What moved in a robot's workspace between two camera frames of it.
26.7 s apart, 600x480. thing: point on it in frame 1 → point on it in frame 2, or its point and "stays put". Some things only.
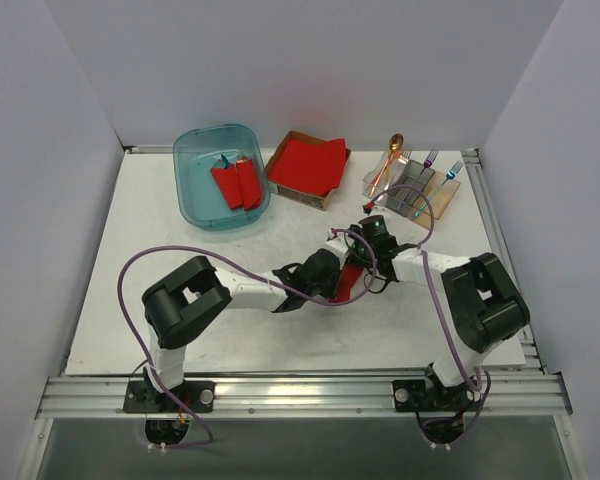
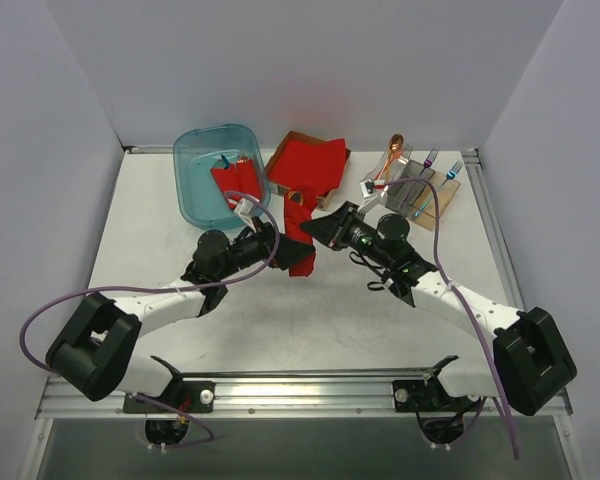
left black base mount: (198, 396) stays put
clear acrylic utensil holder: (409, 189) stays put
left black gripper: (337, 279) → (273, 240)
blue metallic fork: (450, 175) stays put
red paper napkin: (349, 275) → (296, 214)
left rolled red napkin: (228, 182) stays put
